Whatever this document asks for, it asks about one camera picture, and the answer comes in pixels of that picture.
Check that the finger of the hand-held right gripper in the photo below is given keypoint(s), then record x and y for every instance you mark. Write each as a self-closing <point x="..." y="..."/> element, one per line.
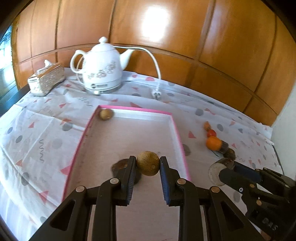
<point x="246" y="172"/>
<point x="233" y="179"/>

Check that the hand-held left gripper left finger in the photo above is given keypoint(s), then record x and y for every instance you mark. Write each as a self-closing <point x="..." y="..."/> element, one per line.
<point x="132" y="176"/>

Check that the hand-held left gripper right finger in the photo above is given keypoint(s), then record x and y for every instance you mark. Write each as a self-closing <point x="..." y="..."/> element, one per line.
<point x="163" y="180"/>

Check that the dark water chestnut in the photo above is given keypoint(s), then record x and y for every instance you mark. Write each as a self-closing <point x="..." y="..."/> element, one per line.
<point x="119" y="165"/>
<point x="224" y="147"/>

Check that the cut sugarcane piece pale face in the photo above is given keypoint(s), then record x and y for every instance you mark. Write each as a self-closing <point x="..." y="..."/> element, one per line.
<point x="216" y="172"/>

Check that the round brown fruit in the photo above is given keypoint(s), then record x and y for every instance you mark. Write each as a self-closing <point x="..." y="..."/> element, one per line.
<point x="106" y="114"/>
<point x="148" y="163"/>

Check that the small dark sugarcane piece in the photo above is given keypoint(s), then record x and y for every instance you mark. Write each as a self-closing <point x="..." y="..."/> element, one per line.
<point x="230" y="154"/>

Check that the large orange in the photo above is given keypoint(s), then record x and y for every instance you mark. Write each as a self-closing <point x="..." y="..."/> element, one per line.
<point x="213" y="143"/>

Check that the pink-rimmed shallow tray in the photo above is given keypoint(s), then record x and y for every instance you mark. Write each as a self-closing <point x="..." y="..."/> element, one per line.
<point x="129" y="134"/>

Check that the small tangerine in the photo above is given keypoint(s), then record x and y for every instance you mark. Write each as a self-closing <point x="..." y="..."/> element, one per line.
<point x="211" y="133"/>

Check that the small carrot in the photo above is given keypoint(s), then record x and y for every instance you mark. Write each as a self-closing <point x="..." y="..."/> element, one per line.
<point x="207" y="126"/>

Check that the white patterned tablecloth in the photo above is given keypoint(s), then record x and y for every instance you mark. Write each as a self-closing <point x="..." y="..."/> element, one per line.
<point x="46" y="129"/>

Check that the white ceramic electric kettle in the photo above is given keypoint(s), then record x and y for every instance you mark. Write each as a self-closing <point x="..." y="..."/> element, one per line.
<point x="101" y="64"/>

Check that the silver patterned tissue box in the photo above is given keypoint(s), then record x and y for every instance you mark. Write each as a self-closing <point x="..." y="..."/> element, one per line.
<point x="46" y="78"/>

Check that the wooden glass door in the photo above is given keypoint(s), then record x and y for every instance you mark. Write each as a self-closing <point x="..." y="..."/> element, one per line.
<point x="7" y="58"/>

